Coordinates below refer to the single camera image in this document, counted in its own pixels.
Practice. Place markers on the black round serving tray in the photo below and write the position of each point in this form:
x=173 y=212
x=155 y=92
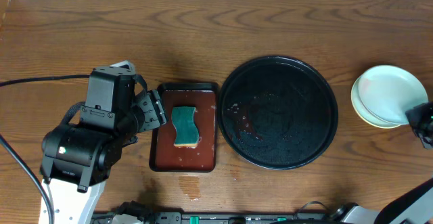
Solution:
x=277 y=112

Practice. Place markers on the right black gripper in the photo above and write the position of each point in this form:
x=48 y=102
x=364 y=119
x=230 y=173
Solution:
x=415 y=114

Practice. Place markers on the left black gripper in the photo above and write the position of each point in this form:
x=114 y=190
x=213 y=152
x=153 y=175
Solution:
x=150 y=110

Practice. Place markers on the green scouring sponge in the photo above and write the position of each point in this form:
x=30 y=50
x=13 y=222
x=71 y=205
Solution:
x=187 y=134

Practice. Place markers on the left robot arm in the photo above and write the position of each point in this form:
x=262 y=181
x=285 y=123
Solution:
x=79 y=153

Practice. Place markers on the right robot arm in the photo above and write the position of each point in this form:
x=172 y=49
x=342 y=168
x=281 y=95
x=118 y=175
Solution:
x=414 y=206

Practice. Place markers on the light blue plate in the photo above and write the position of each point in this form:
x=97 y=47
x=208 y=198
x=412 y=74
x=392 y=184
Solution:
x=359 y=107
x=389 y=91

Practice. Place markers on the yellow plate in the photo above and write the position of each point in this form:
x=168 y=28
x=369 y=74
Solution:
x=382 y=125

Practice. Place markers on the black rectangular water tray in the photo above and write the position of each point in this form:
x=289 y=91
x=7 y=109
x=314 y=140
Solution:
x=165 y=156

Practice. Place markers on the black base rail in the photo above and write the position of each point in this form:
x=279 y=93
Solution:
x=179 y=218

